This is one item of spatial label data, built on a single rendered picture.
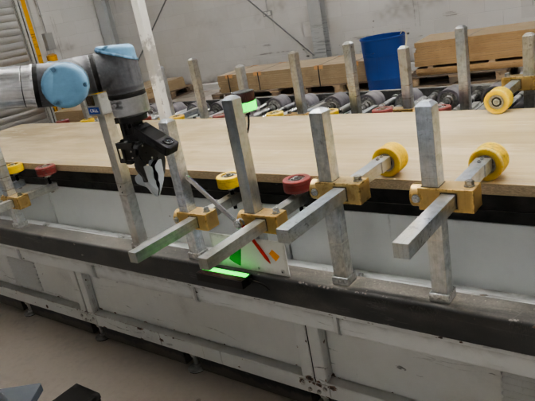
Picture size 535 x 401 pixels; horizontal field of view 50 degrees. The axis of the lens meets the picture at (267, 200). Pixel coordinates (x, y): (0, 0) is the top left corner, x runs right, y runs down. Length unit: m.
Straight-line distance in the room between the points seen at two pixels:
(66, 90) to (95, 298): 1.70
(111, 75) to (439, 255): 0.83
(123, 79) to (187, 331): 1.29
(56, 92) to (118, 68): 0.20
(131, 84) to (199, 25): 9.06
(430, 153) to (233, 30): 8.96
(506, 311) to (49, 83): 1.04
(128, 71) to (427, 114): 0.68
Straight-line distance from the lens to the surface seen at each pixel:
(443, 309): 1.32
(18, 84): 1.28
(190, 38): 10.61
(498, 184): 1.42
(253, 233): 1.45
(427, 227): 1.08
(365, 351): 1.89
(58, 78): 1.26
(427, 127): 1.19
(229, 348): 2.28
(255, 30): 9.83
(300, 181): 1.57
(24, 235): 2.46
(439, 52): 7.33
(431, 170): 1.21
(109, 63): 1.40
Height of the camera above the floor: 1.39
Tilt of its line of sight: 19 degrees down
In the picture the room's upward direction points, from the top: 11 degrees counter-clockwise
